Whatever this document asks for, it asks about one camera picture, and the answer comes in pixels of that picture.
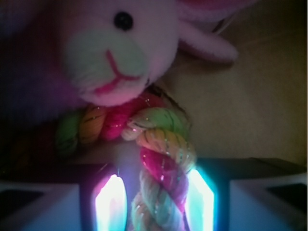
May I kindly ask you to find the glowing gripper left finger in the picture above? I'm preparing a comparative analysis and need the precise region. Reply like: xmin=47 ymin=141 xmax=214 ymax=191
xmin=0 ymin=164 xmax=127 ymax=231

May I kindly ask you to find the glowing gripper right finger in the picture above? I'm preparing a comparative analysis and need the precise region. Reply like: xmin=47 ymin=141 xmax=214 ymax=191
xmin=185 ymin=158 xmax=308 ymax=231

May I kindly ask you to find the multicolored twisted rope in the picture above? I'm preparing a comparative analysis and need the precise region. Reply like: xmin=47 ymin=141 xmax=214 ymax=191
xmin=54 ymin=91 xmax=197 ymax=231

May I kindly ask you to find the brown paper bag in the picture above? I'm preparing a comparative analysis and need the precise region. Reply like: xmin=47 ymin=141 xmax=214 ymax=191
xmin=72 ymin=0 xmax=308 ymax=174

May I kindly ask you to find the pink plush bunny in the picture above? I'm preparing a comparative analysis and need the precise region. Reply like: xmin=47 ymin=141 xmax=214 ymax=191
xmin=0 ymin=0 xmax=253 ymax=126

